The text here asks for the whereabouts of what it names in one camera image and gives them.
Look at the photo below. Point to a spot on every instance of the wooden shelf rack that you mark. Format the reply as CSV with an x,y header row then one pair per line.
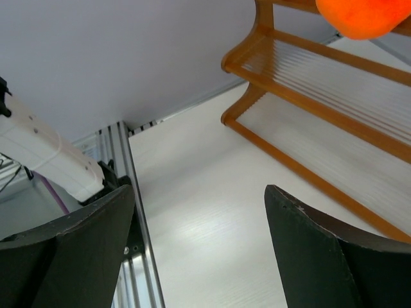
x,y
339,121

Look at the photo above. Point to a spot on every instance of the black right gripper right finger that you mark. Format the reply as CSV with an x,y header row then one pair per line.
x,y
325,262

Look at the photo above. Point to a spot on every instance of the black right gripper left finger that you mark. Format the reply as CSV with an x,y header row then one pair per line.
x,y
72,261

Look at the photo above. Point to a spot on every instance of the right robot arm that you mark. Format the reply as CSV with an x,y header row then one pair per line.
x,y
227,221

